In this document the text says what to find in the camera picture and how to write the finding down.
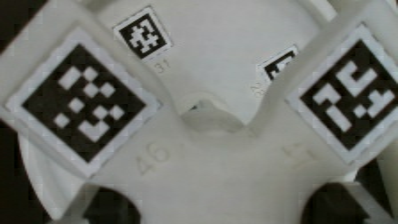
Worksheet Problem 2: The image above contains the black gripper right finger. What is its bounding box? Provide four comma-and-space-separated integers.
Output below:
300, 181, 393, 224

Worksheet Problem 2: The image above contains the white cross-shaped table base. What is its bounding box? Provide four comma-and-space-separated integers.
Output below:
0, 0, 398, 224

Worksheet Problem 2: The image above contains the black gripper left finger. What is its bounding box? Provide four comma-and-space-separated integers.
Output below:
60, 184, 144, 224

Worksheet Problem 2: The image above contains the white cylindrical table leg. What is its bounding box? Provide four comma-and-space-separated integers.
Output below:
181, 100, 243, 135

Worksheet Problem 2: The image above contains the white round table top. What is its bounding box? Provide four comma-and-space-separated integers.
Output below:
16, 0, 398, 221

